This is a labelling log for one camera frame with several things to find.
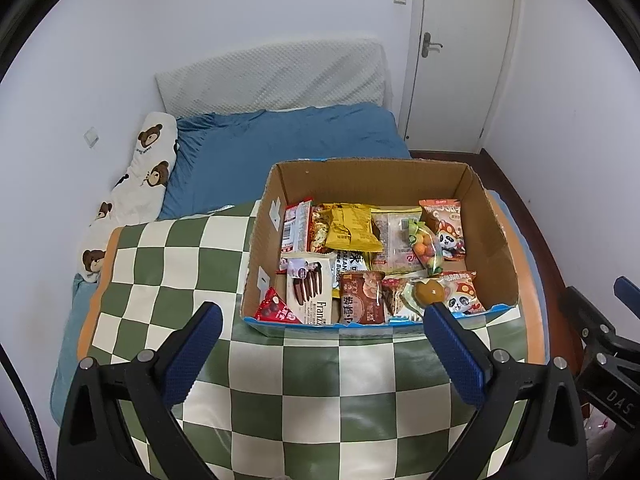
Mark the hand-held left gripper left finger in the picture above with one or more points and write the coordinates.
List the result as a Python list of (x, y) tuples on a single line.
[(192, 355)]

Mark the white wall socket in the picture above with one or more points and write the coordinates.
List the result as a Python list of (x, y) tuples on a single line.
[(91, 137)]

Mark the crumpled plastic bag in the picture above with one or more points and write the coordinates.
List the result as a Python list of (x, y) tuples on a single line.
[(607, 440)]

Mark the gold snack packet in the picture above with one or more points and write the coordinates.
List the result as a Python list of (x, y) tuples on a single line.
[(350, 227)]

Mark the orange panda snack packet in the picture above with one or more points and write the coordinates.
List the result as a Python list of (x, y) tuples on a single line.
[(450, 232)]

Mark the blue bedsheet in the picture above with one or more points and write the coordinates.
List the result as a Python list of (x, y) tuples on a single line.
[(280, 155)]

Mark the white chocolate biscuit packet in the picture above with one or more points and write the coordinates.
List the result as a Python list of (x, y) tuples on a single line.
[(310, 285)]

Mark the red white snack packet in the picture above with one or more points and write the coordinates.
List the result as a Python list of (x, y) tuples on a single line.
[(295, 225)]

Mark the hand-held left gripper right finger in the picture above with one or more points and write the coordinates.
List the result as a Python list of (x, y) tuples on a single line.
[(455, 355)]

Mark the green white checkered mat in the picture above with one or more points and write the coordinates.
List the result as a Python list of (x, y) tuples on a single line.
[(150, 285)]

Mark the wide panda snack packet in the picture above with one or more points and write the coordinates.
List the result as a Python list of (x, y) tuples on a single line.
[(465, 295)]

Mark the white padded headboard cushion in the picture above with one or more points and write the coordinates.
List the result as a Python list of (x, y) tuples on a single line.
[(275, 75)]

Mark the light blue blanket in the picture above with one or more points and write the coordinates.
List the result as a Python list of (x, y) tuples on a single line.
[(70, 340)]

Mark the cardboard box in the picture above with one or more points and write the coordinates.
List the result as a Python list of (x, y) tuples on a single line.
[(375, 180)]

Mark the brown round candy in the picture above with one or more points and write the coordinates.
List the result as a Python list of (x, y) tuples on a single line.
[(430, 291)]

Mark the clear yellow-edged snack packet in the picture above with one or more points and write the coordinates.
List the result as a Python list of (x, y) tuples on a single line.
[(392, 240)]

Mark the brown snack packet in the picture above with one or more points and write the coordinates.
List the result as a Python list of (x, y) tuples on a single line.
[(362, 300)]

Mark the white door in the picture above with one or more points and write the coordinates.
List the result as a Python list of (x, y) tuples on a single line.
[(460, 85)]

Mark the small red clear packet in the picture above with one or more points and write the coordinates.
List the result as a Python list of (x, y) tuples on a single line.
[(395, 295)]

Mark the colorful candy bag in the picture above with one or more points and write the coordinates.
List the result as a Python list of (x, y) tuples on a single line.
[(425, 250)]

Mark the red triangular snack packet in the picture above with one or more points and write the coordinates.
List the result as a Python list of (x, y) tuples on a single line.
[(272, 310)]

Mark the yellow instant noodle packet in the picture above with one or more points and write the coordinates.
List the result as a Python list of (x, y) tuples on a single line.
[(318, 232)]

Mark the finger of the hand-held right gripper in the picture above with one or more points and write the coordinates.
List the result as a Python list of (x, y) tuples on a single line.
[(627, 295), (587, 312)]

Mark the bear print pillow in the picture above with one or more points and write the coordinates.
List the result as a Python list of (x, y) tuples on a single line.
[(145, 170)]

